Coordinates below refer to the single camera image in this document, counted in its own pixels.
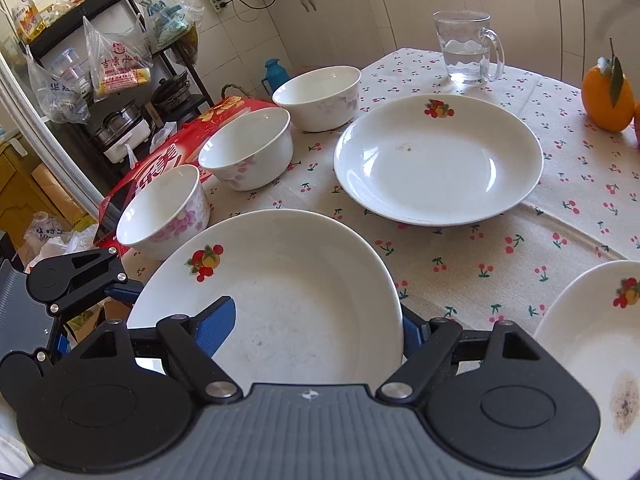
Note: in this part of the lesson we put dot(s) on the black metal shelf rack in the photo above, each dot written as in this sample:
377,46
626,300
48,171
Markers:
107,5

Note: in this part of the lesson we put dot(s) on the orange with green leaf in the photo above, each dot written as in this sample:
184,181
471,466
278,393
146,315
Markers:
605,97

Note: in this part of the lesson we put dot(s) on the clear plastic bag with containers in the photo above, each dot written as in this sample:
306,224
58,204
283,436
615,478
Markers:
55,95

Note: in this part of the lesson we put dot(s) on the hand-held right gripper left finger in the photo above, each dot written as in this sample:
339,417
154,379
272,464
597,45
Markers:
217,327

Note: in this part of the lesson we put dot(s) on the clear plastic bag blue print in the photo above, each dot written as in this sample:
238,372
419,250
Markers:
167,15

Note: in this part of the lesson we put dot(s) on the glass mug with water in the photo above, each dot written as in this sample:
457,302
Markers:
462,45

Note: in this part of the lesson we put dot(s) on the clear plastic bag red print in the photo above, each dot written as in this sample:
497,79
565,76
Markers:
117,62

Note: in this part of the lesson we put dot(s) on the yellow snack packet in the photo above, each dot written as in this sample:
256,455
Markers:
26,17

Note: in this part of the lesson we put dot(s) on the white electric steamer pot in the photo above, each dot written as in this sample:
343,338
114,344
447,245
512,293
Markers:
122,130

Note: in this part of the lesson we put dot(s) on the crumpled white plastic bag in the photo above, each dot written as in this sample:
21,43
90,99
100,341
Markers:
55,235

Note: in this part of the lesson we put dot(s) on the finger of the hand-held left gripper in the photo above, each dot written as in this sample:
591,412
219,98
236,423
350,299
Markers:
62,345
120,291

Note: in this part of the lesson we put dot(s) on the blue thermos bottle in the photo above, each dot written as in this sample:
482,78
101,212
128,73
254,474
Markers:
274,76

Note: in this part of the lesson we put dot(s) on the orange without leaf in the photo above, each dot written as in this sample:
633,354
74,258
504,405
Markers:
637,127

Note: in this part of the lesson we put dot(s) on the white bowl with pink flowers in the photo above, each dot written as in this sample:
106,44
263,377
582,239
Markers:
247,145
160,210
317,97

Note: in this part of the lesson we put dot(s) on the white kitchen cabinet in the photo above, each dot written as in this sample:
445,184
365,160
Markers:
400,0

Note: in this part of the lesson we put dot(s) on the black cooking pan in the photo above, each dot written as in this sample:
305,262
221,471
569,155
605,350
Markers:
172,95

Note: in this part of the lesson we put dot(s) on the white power strip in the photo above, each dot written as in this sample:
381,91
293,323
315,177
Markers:
216,0

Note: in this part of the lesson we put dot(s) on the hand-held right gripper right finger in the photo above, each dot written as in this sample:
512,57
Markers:
412,335

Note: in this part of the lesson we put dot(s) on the red printed carton box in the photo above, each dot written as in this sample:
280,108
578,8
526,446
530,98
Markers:
165,150

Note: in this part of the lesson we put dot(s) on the cherry print tablecloth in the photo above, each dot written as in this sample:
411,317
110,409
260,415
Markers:
450,260

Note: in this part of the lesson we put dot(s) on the white plate with fruit print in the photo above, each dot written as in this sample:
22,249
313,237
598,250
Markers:
440,160
300,300
590,350

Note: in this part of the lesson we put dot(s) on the yellow wooden furniture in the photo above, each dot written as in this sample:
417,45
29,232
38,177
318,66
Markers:
30,195

